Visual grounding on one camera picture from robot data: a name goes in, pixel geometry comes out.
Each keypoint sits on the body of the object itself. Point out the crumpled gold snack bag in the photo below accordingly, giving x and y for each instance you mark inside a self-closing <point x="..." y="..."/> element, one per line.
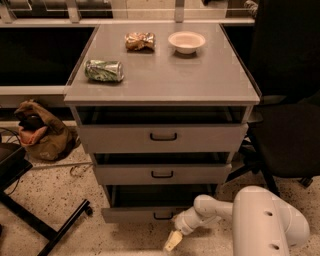
<point x="136" y="41"/>

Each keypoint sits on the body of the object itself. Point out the white paper bowl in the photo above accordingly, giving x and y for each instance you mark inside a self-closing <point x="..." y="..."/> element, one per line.
<point x="186" y="42"/>

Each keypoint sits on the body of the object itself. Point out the grey top drawer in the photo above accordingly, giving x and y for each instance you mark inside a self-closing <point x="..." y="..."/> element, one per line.
<point x="155" y="129"/>

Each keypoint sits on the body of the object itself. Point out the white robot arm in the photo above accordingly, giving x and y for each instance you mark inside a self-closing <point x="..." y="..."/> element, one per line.
<point x="262" y="223"/>

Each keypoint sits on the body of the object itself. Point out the brown canvas bag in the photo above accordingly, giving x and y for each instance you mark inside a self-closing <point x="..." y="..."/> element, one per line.
<point x="42" y="134"/>

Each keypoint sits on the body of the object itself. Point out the grey bottom drawer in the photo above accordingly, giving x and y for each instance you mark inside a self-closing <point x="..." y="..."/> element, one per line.
<point x="151" y="203"/>

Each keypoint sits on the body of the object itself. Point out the black office chair right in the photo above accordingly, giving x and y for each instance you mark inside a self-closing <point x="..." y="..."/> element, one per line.
<point x="285" y="61"/>

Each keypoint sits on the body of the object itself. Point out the grey middle drawer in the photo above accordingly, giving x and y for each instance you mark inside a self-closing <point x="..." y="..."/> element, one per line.
<point x="160" y="168"/>

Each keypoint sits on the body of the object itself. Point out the grey drawer cabinet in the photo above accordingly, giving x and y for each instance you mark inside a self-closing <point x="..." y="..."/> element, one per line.
<point x="210" y="77"/>

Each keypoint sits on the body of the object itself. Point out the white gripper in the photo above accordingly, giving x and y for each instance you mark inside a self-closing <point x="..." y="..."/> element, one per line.
<point x="183" y="224"/>

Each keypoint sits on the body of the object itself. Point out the grey drawer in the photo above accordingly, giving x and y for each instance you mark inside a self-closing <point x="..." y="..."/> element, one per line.
<point x="155" y="129"/>
<point x="160" y="168"/>
<point x="151" y="203"/>

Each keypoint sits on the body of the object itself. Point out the green crushed soda can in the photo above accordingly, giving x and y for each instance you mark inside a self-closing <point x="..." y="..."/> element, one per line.
<point x="104" y="71"/>

